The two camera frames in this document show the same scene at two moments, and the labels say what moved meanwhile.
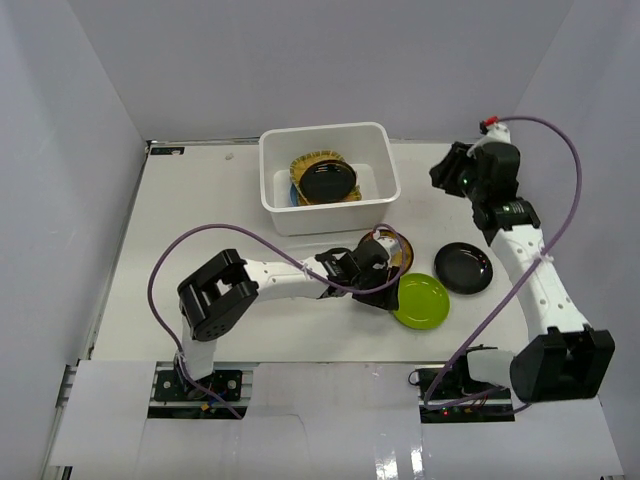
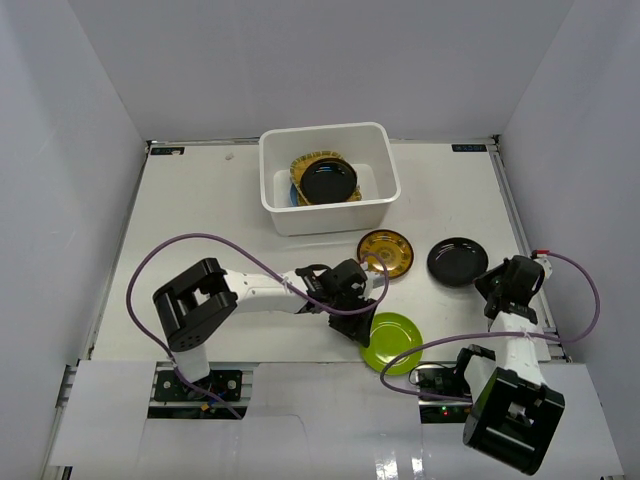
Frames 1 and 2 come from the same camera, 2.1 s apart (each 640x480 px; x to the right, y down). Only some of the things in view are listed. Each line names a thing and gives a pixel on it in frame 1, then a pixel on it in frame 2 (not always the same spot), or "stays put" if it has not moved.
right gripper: (442, 175) -> (483, 280)
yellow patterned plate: (393, 244) stays put
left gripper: (376, 292) -> (350, 323)
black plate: (327, 181) stays put
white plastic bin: (367, 146) stays put
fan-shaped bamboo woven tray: (300, 162) stays put
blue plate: (293, 196) stays put
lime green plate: (423, 302) -> (395, 342)
